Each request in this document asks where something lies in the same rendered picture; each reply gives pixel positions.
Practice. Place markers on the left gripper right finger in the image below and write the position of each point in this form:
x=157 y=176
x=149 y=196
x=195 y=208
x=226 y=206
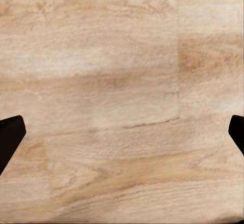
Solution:
x=236 y=131

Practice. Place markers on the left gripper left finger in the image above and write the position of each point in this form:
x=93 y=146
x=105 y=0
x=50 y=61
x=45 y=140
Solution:
x=12 y=131

